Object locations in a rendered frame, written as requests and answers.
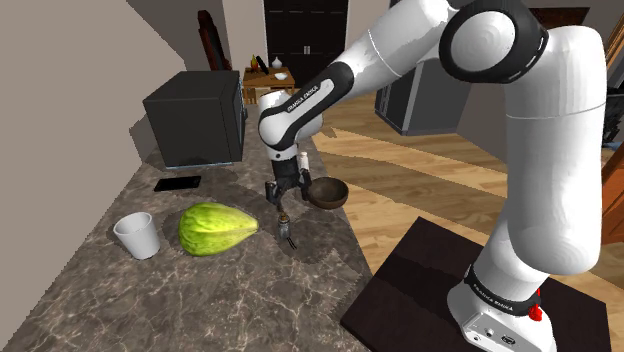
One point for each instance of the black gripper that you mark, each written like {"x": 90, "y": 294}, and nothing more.
{"x": 285, "y": 171}

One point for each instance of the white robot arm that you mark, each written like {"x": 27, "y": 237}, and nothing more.
{"x": 546, "y": 161}

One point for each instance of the brown bowl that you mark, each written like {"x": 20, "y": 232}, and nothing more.
{"x": 328, "y": 194}

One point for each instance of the small grey jar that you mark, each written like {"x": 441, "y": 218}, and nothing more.
{"x": 284, "y": 227}

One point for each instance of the green squash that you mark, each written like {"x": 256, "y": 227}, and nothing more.
{"x": 214, "y": 230}

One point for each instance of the wooden side table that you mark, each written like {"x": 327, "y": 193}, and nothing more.
{"x": 263, "y": 80}

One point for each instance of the black phone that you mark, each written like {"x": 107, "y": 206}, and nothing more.
{"x": 177, "y": 184}

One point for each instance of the black microwave oven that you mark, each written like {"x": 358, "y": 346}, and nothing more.
{"x": 195, "y": 119}

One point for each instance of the dark grey cabinet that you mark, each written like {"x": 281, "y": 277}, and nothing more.
{"x": 419, "y": 107}

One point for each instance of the dark double door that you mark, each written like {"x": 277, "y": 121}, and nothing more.
{"x": 304, "y": 29}

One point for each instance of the white cup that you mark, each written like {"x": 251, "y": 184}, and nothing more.
{"x": 139, "y": 239}

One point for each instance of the dark robot stand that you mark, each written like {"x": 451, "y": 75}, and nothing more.
{"x": 409, "y": 292}

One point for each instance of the dark red-brown chair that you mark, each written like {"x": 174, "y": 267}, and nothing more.
{"x": 213, "y": 44}

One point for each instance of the wooden furniture piece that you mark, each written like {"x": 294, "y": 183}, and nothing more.
{"x": 613, "y": 195}

